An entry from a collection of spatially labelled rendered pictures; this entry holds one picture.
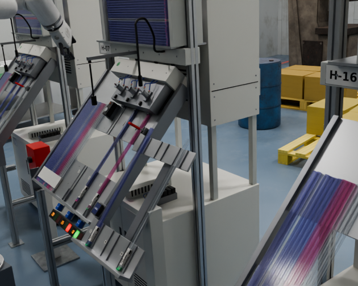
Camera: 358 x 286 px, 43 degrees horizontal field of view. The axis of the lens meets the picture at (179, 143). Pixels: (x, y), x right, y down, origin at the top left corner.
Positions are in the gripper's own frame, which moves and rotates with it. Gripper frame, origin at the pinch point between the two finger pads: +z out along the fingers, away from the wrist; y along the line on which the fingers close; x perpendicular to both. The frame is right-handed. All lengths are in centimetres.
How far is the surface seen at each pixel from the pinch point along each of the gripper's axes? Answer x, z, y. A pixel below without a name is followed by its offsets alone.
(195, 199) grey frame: -35, 65, -47
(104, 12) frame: -5.0, 21.4, 42.5
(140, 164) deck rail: -19, 32, -41
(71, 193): 19, 46, -42
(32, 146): 64, 79, 11
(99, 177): 3, 39, -41
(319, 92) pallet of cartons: -151, 385, 223
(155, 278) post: -21, 42, -87
